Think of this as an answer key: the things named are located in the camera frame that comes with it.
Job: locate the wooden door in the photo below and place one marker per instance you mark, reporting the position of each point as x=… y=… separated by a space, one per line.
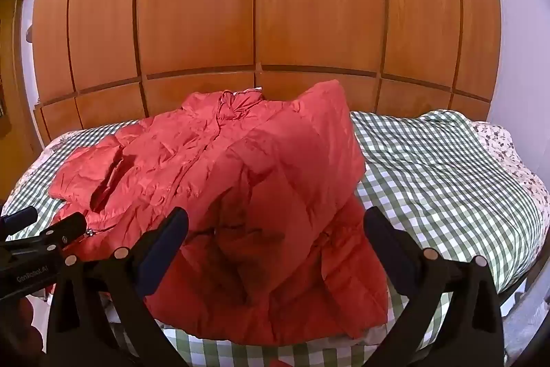
x=13 y=92

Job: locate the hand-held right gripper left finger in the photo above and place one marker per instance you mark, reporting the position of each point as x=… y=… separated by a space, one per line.
x=169 y=240

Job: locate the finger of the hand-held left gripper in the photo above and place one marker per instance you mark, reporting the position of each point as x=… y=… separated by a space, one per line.
x=19 y=217
x=64 y=231

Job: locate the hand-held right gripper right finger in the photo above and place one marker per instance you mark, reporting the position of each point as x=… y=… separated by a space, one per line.
x=382 y=242

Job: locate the red puffer jacket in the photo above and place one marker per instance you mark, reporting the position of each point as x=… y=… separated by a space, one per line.
x=258 y=160

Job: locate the green checked blanket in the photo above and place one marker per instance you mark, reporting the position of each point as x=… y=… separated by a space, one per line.
x=429 y=186

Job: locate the wooden wardrobe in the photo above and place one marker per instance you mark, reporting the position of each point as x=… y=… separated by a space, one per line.
x=300 y=6

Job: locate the floral bed sheet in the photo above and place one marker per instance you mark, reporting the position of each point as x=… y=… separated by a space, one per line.
x=500 y=139

